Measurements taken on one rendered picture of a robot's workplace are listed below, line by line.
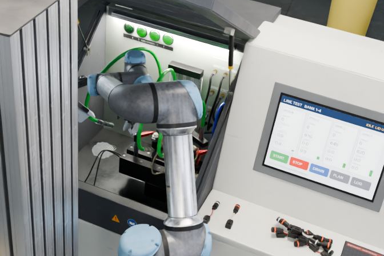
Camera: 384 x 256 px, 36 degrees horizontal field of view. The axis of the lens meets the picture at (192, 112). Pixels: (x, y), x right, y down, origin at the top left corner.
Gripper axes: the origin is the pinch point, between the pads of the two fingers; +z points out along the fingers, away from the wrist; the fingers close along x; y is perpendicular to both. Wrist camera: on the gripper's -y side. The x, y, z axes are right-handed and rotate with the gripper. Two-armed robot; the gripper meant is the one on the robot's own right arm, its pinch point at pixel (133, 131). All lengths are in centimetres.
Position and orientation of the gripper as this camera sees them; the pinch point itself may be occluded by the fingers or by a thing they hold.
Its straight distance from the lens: 234.9
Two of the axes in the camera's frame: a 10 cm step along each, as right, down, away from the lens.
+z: -1.0, 8.3, 5.5
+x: 9.2, 2.9, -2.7
